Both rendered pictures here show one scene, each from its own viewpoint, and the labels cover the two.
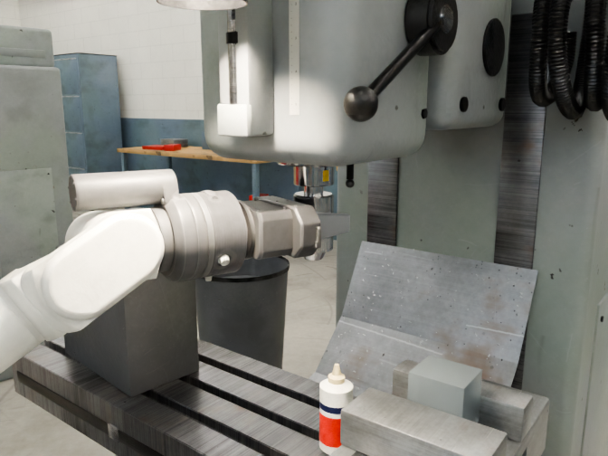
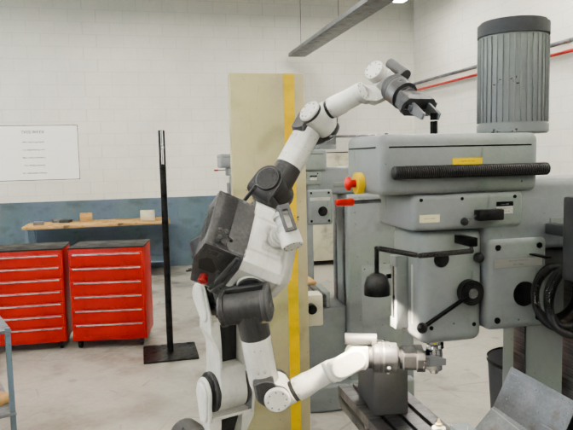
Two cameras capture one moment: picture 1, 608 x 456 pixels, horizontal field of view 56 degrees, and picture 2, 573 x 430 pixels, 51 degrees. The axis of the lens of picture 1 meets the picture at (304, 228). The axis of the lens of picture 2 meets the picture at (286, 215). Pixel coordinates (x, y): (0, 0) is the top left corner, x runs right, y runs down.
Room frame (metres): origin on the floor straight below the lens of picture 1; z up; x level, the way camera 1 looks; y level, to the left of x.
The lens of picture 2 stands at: (-0.97, -0.77, 1.84)
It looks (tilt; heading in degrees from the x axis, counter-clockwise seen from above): 5 degrees down; 39
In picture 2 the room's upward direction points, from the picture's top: 1 degrees counter-clockwise
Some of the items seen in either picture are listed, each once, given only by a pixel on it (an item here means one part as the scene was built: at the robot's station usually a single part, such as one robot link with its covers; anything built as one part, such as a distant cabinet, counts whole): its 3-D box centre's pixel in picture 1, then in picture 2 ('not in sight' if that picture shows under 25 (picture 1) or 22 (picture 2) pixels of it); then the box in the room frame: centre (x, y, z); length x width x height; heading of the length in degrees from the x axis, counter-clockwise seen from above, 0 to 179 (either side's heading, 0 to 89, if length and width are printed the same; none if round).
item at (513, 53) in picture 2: not in sight; (512, 78); (0.85, -0.16, 2.05); 0.20 x 0.20 x 0.32
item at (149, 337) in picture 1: (125, 303); (381, 374); (0.86, 0.28, 1.06); 0.22 x 0.12 x 0.20; 46
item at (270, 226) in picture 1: (243, 232); (402, 358); (0.60, 0.07, 1.23); 0.13 x 0.12 x 0.10; 33
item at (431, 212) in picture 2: not in sight; (448, 207); (0.68, -0.04, 1.68); 0.34 x 0.24 x 0.10; 142
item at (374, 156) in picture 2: not in sight; (438, 162); (0.66, -0.02, 1.81); 0.47 x 0.26 x 0.16; 142
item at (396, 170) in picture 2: not in sight; (471, 171); (0.59, -0.15, 1.79); 0.45 x 0.04 x 0.04; 142
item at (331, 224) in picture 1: (327, 225); (435, 362); (0.62, -0.03, 1.24); 0.06 x 0.02 x 0.03; 123
